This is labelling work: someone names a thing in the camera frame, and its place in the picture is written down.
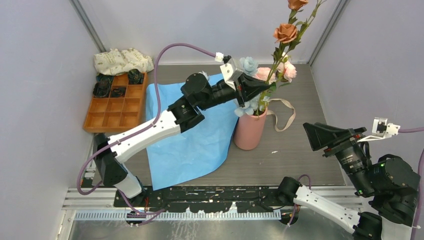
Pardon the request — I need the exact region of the aluminium rail frame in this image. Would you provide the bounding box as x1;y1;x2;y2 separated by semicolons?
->
62;132;364;240

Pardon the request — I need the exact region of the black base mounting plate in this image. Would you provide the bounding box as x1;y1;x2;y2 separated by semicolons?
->
130;186;293;214

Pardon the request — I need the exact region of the cream patterned cloth bag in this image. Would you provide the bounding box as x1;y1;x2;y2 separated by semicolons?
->
93;48;154;76

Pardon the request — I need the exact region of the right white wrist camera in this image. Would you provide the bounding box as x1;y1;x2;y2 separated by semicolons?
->
357;117;401;143

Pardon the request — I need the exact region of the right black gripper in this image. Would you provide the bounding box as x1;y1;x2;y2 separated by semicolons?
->
300;120;374;193

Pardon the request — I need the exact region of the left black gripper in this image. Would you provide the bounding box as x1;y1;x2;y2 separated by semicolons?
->
197;72;269;111

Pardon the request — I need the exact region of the pink peony flower stem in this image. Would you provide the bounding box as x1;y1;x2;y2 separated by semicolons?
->
254;51;297;85

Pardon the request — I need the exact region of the light blue flower stem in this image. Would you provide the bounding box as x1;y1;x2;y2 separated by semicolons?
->
212;56;261;117

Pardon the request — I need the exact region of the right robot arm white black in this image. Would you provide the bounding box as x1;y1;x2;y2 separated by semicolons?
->
276;118;423;240

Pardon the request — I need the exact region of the flower bouquet blue paper wrap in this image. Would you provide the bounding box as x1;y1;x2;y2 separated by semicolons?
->
145;73;240;191

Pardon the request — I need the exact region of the dark rolled sock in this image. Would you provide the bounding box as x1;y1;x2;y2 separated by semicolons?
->
127;69;145;85
109;86;127;98
92;80;111;98

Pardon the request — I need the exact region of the dark rolled sock left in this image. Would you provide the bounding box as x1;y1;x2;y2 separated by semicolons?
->
92;80;111;98

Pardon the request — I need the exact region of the pink cylindrical vase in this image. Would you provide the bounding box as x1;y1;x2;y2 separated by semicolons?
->
233;108;268;151

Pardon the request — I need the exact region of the orange rose stem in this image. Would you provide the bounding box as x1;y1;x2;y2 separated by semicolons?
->
272;0;325;64
254;23;298;116

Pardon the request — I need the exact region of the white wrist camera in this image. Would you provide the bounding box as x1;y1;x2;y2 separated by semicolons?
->
357;117;401;143
215;52;244;91

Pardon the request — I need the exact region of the dark rolled sock top right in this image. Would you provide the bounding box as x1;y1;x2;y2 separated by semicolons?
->
127;69;145;85

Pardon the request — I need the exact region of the orange compartment tray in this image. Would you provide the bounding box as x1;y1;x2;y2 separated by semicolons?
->
82;72;149;133

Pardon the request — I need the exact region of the beige ribbon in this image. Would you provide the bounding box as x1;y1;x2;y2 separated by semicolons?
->
266;98;297;133

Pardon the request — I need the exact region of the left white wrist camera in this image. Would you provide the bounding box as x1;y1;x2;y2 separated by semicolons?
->
215;52;244;91

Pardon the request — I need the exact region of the dark rolled sock middle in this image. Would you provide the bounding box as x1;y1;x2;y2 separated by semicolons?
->
109;86;127;98

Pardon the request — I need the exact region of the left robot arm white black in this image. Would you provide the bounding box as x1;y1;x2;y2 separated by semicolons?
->
94;73;271;207

